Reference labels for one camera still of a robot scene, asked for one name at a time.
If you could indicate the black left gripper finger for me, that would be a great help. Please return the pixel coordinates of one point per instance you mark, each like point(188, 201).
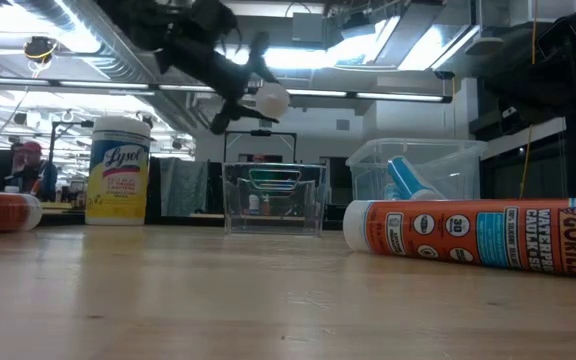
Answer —
point(260, 55)
point(228, 117)

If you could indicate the orange Gorilla sealant tube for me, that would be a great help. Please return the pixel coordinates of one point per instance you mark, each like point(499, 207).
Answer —
point(273, 100)
point(468, 235)
point(3, 212)

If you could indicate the yellow Lysol wipes canister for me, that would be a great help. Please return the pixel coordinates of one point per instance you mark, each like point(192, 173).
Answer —
point(118, 175)

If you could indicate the grey ceiling box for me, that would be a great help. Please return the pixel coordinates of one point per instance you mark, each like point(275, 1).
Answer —
point(308, 27)

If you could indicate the grey hanging cloth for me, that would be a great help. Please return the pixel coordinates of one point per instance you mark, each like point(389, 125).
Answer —
point(183, 187)

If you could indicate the black stand with hook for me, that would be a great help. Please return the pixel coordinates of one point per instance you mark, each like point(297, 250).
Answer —
point(87, 123)

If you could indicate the long ceiling light bar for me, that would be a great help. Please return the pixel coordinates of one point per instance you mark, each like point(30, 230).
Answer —
point(398, 96)

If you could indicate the person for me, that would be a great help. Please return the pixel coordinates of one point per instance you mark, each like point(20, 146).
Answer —
point(30, 170)

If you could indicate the wide clear plastic bin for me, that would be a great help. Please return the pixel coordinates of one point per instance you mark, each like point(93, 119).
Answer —
point(458, 165)

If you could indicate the black metal frame stand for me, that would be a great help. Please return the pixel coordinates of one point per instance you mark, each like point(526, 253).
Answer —
point(260, 133)

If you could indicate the black ceiling camera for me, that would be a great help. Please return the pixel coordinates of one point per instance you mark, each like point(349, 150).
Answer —
point(39, 47)

